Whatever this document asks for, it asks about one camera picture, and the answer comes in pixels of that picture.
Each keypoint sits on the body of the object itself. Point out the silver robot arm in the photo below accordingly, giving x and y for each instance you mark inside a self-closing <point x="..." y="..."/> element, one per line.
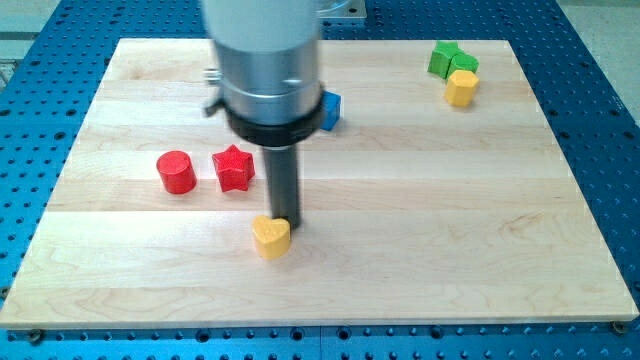
<point x="268" y="84"/>

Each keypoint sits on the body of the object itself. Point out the green star block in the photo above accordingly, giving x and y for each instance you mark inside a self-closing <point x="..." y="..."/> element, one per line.
<point x="442" y="56"/>

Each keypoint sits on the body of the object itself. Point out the red star block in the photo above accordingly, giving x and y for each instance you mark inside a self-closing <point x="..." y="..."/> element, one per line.
<point x="234" y="168"/>

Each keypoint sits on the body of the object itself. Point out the green hexagon block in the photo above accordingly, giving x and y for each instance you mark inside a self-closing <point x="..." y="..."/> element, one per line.
<point x="462" y="61"/>

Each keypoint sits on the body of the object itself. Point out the blue cube block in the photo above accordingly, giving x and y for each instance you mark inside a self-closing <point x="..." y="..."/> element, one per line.
<point x="332" y="107"/>

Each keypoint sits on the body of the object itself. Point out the yellow heart block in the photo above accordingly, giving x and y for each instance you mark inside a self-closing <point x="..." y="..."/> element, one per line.
<point x="272" y="236"/>

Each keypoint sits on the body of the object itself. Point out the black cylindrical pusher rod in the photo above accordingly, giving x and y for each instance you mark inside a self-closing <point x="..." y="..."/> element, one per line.
<point x="281" y="171"/>

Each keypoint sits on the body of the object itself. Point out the wooden board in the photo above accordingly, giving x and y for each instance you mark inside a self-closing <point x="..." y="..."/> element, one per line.
<point x="413" y="211"/>

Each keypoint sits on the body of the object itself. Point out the red cylinder block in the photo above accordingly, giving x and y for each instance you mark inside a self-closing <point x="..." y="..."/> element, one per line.
<point x="176" y="172"/>

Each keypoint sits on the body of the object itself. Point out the yellow hexagon block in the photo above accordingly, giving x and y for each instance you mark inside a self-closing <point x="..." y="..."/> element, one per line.
<point x="461" y="88"/>

